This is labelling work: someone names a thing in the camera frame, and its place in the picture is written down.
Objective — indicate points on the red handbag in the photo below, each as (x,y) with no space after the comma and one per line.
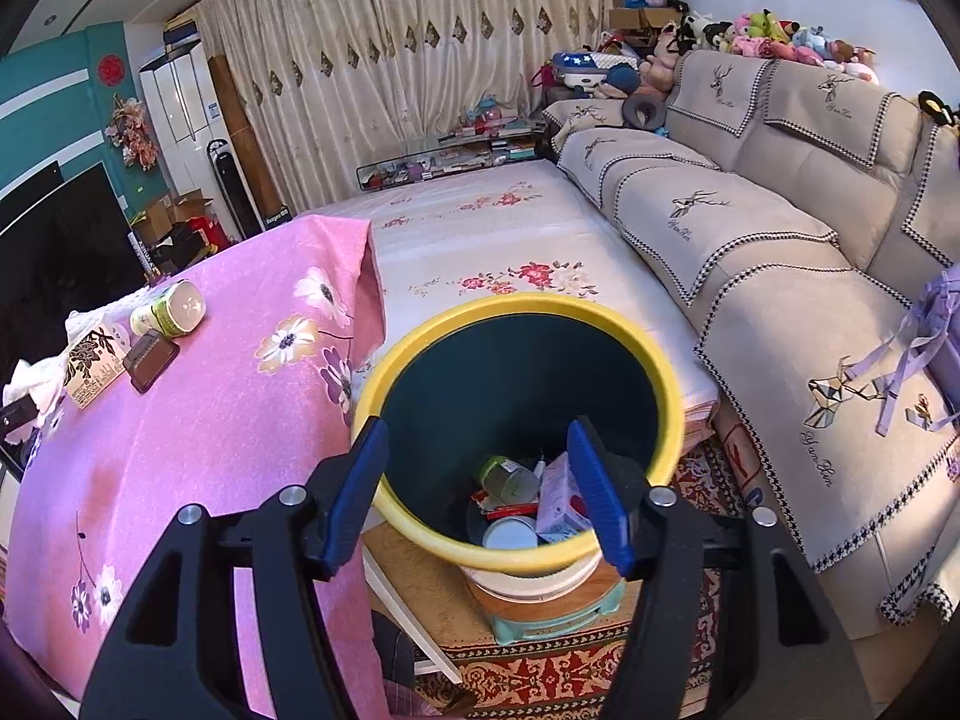
(547,77)

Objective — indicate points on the large curved television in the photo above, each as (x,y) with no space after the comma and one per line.
(67,262)

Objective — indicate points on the pile of plush toys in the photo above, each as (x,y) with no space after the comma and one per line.
(772,37)

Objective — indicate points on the open brown cardboard box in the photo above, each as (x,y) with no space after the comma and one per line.
(161,217)

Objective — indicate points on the black yellow plush toy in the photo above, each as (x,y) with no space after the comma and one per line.
(937,106)

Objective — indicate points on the clear plastic cup green label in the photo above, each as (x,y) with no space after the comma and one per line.
(502,476)

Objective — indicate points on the stack of flat boxes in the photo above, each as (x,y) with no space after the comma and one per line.
(182,34)

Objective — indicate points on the blue star plush cushion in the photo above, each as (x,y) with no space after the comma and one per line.
(589,69)

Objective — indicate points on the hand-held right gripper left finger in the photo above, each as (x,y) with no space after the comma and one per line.
(349,499)

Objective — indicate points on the flat black television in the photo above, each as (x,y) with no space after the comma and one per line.
(26,199)

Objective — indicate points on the red patterned rug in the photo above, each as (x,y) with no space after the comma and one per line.
(570,679)

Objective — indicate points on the round wooden board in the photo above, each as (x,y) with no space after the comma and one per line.
(540,607)

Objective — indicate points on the dark bin with yellow rim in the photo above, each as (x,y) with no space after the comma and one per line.
(525,360)

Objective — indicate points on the red round wall ornament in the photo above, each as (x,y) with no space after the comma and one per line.
(110,70)

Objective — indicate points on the low glass shelf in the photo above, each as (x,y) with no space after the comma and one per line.
(390,176)

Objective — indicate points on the purple backpack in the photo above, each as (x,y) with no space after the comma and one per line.
(937,315)

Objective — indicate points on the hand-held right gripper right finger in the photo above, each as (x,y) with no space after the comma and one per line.
(600,495)

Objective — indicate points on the beige sofa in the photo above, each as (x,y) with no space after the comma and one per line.
(750,255)

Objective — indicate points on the hanging flower decoration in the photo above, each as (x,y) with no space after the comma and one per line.
(133,131)

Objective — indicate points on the teal plastic stool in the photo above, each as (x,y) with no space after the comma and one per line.
(555,631)

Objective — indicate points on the white pink milk carton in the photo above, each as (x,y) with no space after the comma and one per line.
(559,495)

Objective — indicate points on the red gift bag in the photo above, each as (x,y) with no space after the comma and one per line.
(206,232)

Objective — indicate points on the tall white black box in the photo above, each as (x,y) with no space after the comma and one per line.
(141,255)

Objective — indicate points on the white tissue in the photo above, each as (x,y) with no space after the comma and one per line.
(34,382)

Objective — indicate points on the cream carton black floral print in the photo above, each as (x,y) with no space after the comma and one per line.
(94,364)

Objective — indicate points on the brown wallet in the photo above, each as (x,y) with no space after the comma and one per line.
(150,364)

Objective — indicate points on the black tower fan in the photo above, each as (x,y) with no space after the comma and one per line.
(225,187)

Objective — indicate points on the pile of books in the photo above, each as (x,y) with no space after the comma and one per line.
(480,150)

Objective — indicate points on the pink plush bear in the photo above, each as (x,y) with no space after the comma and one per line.
(660,64)

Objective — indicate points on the beige curtain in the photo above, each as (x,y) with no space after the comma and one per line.
(390,67)

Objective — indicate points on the red white wrapper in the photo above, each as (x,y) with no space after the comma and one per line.
(502,511)

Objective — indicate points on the pink toy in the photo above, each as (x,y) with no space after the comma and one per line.
(484,112)

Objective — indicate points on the pink floral tablecloth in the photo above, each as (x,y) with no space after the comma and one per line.
(187,465)

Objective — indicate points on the grey neck pillow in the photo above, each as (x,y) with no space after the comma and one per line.
(646,111)

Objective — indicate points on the white plastic bucket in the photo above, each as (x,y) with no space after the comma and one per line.
(525,583)

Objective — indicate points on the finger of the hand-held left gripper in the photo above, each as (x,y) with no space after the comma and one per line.
(16,418)

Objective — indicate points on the low bed with floral sheet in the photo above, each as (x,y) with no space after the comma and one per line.
(487,240)

